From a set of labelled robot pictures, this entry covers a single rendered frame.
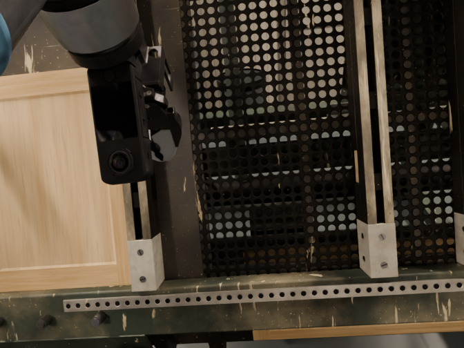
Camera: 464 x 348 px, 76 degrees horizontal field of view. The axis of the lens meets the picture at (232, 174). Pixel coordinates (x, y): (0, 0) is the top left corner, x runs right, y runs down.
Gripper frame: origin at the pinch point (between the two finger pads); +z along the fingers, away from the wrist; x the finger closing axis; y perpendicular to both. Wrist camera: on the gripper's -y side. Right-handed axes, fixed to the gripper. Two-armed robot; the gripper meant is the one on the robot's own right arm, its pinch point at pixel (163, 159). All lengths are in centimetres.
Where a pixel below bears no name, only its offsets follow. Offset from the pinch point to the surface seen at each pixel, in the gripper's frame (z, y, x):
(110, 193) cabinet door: 30.2, 9.8, 23.5
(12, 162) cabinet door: 26, 19, 49
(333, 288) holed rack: 40, -15, -30
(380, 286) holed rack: 40, -16, -41
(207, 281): 41.6, -11.6, 0.3
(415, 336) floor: 132, -30, -85
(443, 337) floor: 132, -31, -98
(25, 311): 42, -16, 47
